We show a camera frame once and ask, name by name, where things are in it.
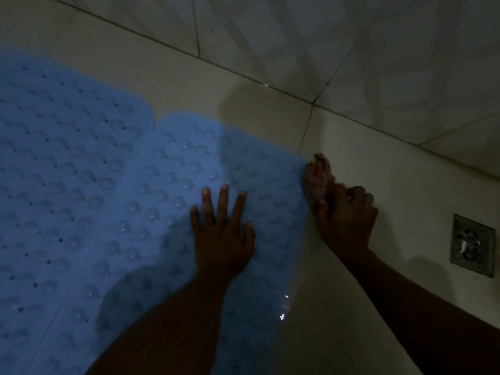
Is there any blue suction cup bath mat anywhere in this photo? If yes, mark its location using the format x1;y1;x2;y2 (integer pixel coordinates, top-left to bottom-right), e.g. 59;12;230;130
0;48;313;375

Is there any person's left hand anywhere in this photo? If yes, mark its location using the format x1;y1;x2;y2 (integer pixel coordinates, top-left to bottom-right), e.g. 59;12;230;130
190;184;256;278

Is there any person's right forearm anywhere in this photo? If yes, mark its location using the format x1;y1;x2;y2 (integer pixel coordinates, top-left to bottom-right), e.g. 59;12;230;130
339;249;500;375

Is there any person's right hand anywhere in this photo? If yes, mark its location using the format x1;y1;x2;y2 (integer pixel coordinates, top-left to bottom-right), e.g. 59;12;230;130
314;183;379;263

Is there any person's left forearm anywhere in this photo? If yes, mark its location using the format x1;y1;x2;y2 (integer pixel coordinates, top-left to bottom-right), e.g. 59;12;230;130
85;271;236;375

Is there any checkered cleaning cloth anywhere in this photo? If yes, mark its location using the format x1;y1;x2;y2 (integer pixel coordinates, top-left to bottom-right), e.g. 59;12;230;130
303;153;336;210

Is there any square metal floor drain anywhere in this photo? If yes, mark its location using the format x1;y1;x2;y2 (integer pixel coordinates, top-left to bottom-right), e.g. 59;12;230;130
449;213;497;278

